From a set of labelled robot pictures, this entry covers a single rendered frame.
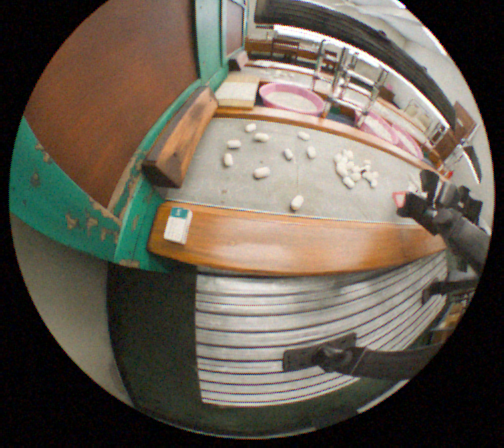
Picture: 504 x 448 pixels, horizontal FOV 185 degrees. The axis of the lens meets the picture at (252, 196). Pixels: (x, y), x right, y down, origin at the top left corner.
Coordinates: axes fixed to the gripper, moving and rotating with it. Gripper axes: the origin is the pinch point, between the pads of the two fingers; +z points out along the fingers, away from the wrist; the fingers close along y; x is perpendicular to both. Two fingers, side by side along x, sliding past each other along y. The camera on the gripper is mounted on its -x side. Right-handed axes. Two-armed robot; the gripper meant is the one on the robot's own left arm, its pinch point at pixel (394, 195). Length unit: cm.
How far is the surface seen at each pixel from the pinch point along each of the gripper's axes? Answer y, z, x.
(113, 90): 62, -18, -14
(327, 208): 25.3, -3.2, 5.3
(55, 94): 62, -28, -13
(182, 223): 53, -12, 7
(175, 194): 59, -4, 6
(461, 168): -456, 107, -89
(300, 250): 32.8, -12.4, 9.9
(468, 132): -445, 86, -184
